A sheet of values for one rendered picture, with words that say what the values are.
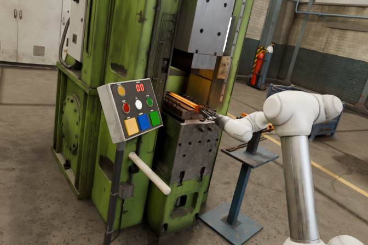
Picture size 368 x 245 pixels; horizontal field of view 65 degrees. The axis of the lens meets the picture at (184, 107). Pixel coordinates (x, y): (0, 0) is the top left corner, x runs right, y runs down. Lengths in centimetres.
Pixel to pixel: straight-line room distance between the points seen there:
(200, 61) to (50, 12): 533
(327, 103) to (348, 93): 864
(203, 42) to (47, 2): 533
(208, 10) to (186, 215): 150
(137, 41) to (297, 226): 127
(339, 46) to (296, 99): 911
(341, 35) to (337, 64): 90
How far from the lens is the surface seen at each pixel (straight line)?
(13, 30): 688
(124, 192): 206
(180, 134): 187
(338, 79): 1008
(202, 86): 226
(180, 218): 233
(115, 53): 212
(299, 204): 115
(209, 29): 186
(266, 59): 917
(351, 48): 1001
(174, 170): 199
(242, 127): 165
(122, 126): 138
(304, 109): 115
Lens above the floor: 153
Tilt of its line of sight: 16 degrees down
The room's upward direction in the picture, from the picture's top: 11 degrees clockwise
